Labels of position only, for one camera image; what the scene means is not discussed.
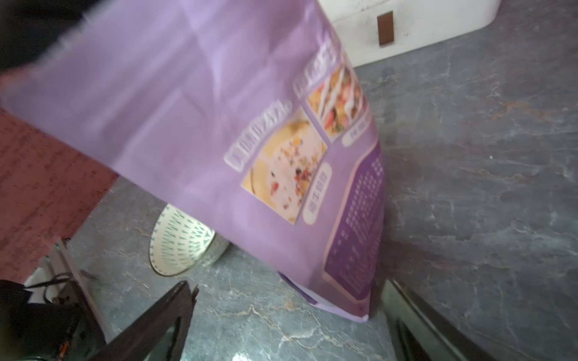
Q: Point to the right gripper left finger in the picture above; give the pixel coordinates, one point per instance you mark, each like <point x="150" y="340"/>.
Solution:
<point x="160" y="333"/>

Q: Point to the purple oats bag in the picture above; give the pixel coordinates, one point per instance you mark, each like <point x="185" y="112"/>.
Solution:
<point x="246" y="115"/>

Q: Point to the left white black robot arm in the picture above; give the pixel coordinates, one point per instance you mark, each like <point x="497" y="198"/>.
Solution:
<point x="52" y="315"/>

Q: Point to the white patterned breakfast bowl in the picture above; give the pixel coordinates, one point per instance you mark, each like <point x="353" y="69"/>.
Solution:
<point x="180" y="243"/>

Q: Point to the white three-drawer foam cabinet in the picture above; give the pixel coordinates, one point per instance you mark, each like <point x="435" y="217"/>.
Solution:
<point x="375" y="30"/>

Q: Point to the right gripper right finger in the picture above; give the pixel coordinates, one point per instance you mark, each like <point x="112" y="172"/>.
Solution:
<point x="419" y="332"/>

